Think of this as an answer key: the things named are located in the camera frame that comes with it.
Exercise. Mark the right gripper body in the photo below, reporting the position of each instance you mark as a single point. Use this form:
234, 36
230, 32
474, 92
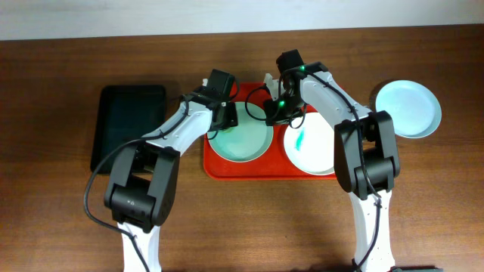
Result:
274, 114

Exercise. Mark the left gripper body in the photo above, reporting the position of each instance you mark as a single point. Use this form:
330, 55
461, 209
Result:
228, 115

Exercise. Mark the mint green plate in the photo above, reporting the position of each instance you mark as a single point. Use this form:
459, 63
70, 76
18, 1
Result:
249, 140

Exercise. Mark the white cream plate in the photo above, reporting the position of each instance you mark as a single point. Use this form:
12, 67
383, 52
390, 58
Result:
310, 148

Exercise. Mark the light blue plate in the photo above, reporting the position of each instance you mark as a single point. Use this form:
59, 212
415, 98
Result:
415, 110

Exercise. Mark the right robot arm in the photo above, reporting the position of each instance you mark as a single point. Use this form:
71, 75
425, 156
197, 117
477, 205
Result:
366, 160

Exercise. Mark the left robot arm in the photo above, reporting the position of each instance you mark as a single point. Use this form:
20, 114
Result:
143, 179

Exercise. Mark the red plastic tray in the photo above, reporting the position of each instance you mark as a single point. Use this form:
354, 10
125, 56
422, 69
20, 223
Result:
272, 165

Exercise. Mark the black rectangular tray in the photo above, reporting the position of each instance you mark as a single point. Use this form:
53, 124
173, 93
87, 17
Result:
126, 113

